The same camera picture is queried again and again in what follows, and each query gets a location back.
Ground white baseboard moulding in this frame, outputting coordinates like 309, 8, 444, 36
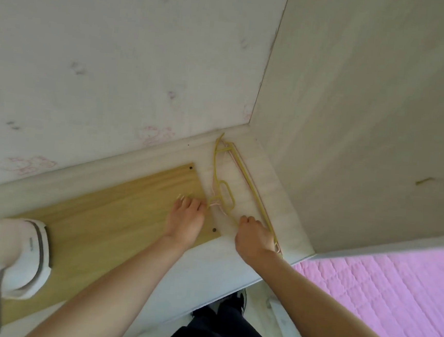
0, 102, 253, 239

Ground black trousers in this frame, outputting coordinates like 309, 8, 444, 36
155, 292, 289, 337

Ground white bed frame rail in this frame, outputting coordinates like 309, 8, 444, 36
265, 295, 324, 337

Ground person's left hand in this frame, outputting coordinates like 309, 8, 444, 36
160, 193, 209, 250

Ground person's left forearm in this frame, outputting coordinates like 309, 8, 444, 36
22, 224, 198, 337

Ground person's right hand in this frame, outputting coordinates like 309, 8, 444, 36
232, 215, 280, 269

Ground yellow clothes hanger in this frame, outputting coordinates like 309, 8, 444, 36
205, 132, 293, 258

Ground black and white shoe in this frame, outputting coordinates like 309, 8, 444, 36
232, 287, 249, 317

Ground pink quilted bedspread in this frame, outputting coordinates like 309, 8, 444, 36
287, 229, 444, 337

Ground light wooden board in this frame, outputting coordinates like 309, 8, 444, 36
0, 146, 227, 337

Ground person's right forearm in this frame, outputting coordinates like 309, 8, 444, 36
237, 250, 428, 337

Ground white handheld garment steamer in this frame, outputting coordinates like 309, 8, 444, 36
0, 216, 57, 337

